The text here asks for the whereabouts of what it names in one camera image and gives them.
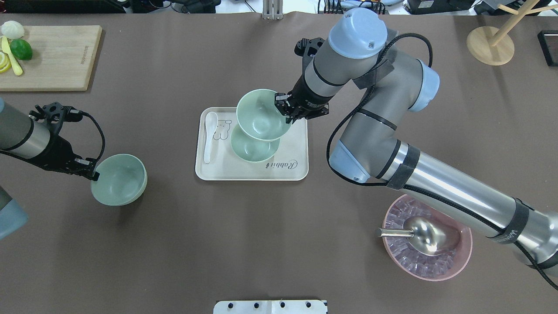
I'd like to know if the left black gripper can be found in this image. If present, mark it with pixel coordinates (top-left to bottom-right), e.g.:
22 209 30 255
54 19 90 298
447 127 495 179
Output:
30 131 100 181

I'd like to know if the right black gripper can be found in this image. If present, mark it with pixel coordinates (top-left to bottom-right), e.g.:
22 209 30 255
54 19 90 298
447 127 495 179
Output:
274 75 330 124

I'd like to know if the green bowl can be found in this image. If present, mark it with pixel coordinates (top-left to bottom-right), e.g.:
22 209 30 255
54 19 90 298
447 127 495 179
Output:
90 154 148 206
236 89 292 141
231 125 280 163

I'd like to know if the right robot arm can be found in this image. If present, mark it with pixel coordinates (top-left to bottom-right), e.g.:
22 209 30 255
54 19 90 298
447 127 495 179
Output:
274 7 557 288

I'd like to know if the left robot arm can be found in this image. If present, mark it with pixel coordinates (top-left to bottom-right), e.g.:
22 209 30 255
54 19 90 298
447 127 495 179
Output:
0 99 105 181

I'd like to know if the green bowl on tray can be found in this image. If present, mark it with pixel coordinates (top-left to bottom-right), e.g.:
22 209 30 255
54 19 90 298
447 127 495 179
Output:
231 125 280 163

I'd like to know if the cream rabbit serving tray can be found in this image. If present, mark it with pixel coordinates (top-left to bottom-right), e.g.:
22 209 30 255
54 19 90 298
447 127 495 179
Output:
195 107 309 181

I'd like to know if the white ceramic soup spoon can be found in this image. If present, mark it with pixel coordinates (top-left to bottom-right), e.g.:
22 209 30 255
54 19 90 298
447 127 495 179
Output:
203 111 218 164

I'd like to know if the wooden cutting board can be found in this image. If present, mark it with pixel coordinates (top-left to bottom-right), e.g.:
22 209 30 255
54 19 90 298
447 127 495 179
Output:
0 25 103 92

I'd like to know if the lemon slice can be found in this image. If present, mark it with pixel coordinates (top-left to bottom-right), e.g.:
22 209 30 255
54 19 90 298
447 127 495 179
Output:
0 51 11 73

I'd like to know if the green lime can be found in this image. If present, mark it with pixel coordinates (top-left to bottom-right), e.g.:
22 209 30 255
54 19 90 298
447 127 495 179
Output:
10 38 33 60

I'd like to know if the yellow plastic knife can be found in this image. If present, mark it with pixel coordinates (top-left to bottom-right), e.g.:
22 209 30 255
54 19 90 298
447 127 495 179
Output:
1 36 23 76

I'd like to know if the white garlic bulb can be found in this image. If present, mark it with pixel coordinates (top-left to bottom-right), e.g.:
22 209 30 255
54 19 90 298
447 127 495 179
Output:
0 20 25 40

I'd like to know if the pink bowl with ice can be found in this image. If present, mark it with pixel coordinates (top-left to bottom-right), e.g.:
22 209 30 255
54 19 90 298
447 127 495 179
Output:
382 195 473 281

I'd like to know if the metal ice scoop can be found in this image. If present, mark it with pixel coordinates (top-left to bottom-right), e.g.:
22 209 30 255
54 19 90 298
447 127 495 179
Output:
375 216 461 256

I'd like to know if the wooden cup tree stand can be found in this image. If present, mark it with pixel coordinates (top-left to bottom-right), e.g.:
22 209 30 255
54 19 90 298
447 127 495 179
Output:
466 0 558 66

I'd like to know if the black tray with glasses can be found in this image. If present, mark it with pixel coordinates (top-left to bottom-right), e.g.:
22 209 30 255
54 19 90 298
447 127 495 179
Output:
537 30 558 66

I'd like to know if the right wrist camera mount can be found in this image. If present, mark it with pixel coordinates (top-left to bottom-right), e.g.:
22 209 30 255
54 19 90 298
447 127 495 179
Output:
294 38 325 59

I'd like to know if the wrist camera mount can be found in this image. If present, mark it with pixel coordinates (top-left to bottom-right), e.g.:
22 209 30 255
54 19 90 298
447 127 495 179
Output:
294 38 325 59
29 102 84 135

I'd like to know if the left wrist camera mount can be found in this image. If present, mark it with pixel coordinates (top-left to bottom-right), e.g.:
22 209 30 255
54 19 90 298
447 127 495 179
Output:
29 102 84 135

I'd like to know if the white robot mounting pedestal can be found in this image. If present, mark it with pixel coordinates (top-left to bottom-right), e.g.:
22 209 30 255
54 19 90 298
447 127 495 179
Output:
213 300 328 314

